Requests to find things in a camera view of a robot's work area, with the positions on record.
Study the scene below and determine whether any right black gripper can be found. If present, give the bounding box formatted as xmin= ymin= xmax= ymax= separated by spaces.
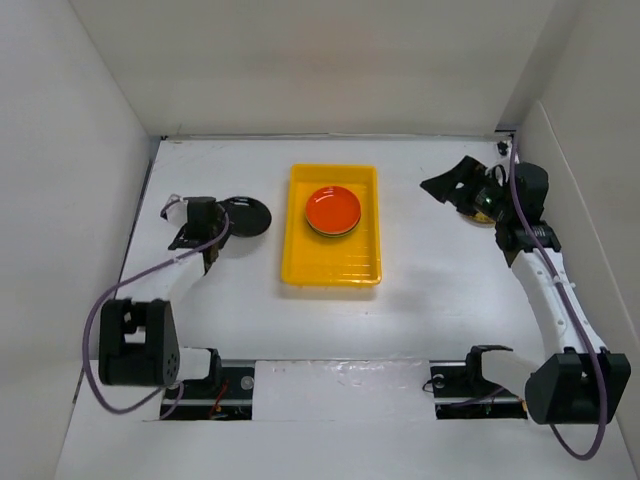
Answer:
xmin=420 ymin=155 xmax=514 ymax=223

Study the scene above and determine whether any brown gold plate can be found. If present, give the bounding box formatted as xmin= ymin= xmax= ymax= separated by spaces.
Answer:
xmin=464 ymin=212 xmax=495 ymax=227

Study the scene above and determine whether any black plate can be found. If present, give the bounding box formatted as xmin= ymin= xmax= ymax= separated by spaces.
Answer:
xmin=220 ymin=196 xmax=272 ymax=238

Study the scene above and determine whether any beige patterned plate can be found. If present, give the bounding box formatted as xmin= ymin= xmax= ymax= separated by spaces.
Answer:
xmin=310 ymin=225 xmax=358 ymax=238

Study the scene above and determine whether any orange plate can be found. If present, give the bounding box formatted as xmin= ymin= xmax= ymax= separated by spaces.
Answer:
xmin=304 ymin=186 xmax=361 ymax=236

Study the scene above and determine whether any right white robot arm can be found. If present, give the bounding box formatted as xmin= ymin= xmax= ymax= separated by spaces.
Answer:
xmin=420 ymin=156 xmax=631 ymax=425

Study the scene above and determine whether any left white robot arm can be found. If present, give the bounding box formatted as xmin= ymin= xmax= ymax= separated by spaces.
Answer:
xmin=98 ymin=197 xmax=230 ymax=397

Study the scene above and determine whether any yellow plastic bin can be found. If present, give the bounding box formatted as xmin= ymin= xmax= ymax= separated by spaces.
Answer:
xmin=281 ymin=164 xmax=382 ymax=287

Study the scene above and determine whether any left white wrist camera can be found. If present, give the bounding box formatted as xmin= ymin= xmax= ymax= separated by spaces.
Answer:
xmin=160 ymin=194 xmax=187 ymax=222

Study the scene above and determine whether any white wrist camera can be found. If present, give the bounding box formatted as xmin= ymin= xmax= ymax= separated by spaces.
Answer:
xmin=496 ymin=140 xmax=519 ymax=164
xmin=160 ymin=194 xmax=187 ymax=222

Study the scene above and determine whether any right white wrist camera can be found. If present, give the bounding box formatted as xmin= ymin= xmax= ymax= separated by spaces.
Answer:
xmin=496 ymin=140 xmax=519 ymax=164

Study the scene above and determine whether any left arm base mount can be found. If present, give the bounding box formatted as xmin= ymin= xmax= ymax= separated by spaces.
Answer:
xmin=159 ymin=362 xmax=255 ymax=421

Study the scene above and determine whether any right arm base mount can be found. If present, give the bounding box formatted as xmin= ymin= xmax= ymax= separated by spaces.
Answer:
xmin=422 ymin=362 xmax=528 ymax=420

